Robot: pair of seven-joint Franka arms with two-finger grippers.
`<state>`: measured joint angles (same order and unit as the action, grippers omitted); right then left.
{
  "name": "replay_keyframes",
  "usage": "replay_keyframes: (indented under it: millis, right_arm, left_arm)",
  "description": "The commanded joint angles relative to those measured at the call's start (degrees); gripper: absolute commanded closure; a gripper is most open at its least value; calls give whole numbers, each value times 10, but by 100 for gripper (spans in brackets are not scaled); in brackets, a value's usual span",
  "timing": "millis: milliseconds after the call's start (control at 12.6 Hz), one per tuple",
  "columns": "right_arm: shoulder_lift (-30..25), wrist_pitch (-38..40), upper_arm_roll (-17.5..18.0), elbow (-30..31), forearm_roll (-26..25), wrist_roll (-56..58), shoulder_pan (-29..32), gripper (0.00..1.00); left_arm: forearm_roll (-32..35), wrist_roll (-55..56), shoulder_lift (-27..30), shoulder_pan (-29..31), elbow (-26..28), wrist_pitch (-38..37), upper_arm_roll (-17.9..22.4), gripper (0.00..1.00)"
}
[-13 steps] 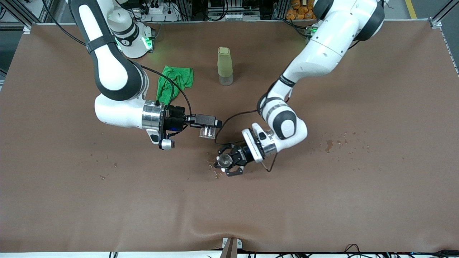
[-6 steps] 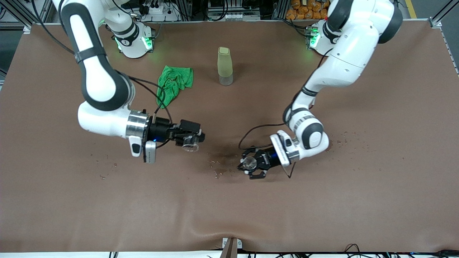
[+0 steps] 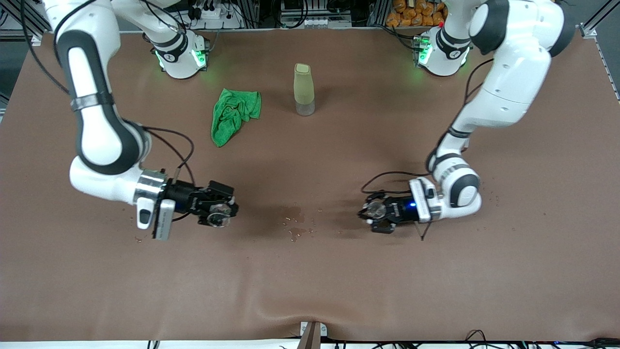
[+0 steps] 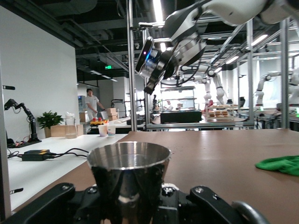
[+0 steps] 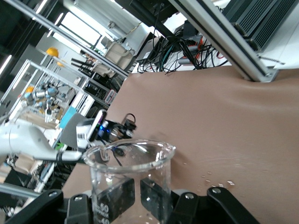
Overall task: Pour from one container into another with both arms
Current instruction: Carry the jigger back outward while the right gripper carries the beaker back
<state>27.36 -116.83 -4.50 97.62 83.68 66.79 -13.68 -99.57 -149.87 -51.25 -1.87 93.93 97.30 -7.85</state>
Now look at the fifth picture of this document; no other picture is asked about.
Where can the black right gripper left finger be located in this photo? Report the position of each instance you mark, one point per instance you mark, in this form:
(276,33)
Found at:
(77,210)

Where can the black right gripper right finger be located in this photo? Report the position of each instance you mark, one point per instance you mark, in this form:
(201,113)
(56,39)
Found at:
(210,205)

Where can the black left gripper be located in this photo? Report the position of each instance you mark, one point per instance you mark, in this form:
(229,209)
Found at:
(121,128)

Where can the steel jigger cup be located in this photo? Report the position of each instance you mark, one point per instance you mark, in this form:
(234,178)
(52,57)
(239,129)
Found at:
(115,135)

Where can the clear glass measuring beaker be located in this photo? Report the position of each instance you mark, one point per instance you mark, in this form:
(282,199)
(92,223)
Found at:
(130,168)

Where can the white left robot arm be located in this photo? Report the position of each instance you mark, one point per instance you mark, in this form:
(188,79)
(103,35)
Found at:
(23,140)

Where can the white plastic container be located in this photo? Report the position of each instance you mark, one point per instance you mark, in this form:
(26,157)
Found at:
(118,54)

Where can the grey blue background robot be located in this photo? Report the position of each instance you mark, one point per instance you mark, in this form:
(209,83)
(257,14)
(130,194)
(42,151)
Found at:
(42,94)

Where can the brown table mat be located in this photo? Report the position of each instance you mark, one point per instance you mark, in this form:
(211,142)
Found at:
(210,116)

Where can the yellow helmet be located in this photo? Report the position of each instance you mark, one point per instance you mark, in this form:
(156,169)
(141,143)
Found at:
(52,51)

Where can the black finned electronics unit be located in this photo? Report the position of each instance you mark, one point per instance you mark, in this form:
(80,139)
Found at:
(261,21)

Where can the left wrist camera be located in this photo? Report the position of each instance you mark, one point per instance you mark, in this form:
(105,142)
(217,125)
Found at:
(97,124)

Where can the aluminium cell frame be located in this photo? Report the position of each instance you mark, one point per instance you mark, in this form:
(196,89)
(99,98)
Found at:
(224,39)

